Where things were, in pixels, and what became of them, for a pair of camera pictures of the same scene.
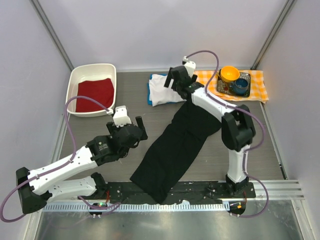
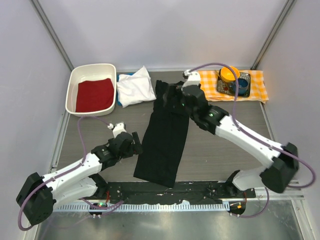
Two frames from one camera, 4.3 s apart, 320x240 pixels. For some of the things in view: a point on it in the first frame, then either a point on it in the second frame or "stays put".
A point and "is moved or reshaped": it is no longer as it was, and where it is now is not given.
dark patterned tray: (226, 88) stays put
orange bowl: (229, 74) stays put
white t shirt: (159, 94) to (133, 88)
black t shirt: (172, 153) is moved or reshaped
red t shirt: (101, 90) stays put
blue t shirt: (149, 100) to (118, 74)
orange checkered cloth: (258, 88) stays put
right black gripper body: (194, 79) to (175, 92)
